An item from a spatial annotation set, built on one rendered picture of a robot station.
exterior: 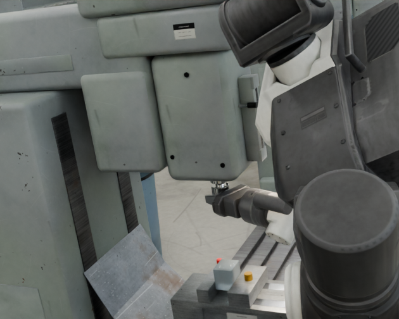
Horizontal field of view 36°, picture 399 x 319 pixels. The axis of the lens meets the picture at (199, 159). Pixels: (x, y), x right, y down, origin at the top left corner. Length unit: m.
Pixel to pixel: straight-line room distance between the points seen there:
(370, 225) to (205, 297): 0.99
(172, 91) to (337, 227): 0.82
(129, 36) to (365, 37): 0.62
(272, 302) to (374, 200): 0.93
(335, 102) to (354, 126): 0.05
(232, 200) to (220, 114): 0.23
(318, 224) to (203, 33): 0.75
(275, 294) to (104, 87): 0.69
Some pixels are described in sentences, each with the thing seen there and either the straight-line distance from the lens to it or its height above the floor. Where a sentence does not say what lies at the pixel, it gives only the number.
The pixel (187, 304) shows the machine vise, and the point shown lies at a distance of 1.65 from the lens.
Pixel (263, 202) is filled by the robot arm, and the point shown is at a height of 1.28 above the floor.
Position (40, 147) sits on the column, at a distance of 1.54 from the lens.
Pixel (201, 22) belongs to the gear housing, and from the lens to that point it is 1.34.
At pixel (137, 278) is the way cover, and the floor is 0.96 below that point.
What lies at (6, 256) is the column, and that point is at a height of 1.14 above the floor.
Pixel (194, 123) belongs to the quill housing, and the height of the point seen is 1.46.
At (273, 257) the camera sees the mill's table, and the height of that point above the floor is 0.91.
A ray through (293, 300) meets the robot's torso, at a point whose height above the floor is 1.38.
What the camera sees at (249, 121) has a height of 1.44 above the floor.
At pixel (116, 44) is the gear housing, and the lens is 1.45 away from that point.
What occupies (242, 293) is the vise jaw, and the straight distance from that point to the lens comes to 1.57.
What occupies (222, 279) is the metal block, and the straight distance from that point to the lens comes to 1.62.
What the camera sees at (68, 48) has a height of 1.66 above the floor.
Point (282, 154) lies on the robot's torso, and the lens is 0.93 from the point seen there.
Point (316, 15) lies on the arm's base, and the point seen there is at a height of 1.72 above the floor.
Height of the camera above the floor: 1.81
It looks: 18 degrees down
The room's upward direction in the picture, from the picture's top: 8 degrees counter-clockwise
